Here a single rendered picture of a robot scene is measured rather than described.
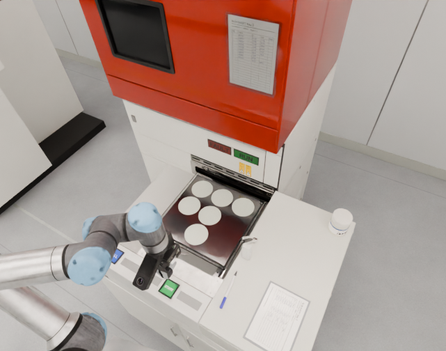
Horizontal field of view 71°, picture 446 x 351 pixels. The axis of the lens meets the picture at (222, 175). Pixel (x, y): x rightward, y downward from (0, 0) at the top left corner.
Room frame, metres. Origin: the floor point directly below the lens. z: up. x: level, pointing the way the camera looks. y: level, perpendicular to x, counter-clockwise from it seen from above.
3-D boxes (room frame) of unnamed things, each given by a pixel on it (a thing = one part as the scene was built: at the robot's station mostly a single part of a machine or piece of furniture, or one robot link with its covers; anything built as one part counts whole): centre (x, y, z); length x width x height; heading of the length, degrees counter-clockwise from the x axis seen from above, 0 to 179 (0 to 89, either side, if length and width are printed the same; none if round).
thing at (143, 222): (0.44, 0.21, 1.36); 0.09 x 0.08 x 0.11; 94
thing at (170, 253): (0.45, 0.20, 1.20); 0.09 x 0.08 x 0.12; 148
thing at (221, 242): (0.76, 0.07, 0.90); 0.34 x 0.34 x 0.01; 57
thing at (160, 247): (0.44, 0.20, 1.28); 0.08 x 0.08 x 0.05
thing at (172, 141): (1.06, 0.11, 1.02); 0.82 x 0.03 x 0.40; 57
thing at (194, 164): (0.95, -0.03, 0.89); 0.44 x 0.02 x 0.10; 57
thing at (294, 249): (0.47, -0.20, 0.89); 0.62 x 0.35 x 0.14; 147
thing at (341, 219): (0.61, -0.43, 1.01); 0.07 x 0.07 x 0.10
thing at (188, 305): (0.49, 0.32, 0.89); 0.55 x 0.09 x 0.14; 57
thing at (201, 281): (0.53, 0.20, 0.87); 0.36 x 0.08 x 0.03; 57
